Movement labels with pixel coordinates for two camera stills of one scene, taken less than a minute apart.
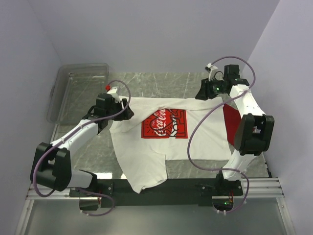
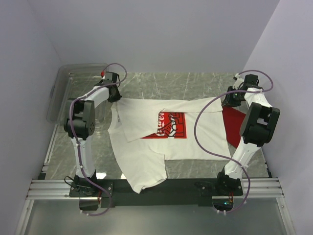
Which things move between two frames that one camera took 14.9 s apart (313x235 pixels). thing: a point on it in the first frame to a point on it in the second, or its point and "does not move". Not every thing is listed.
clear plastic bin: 74,90 does not move
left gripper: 126,115 to 118,96
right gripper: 205,92 to 228,102
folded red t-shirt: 232,119 does not move
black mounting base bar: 113,193 does not move
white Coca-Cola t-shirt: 159,131 does not move
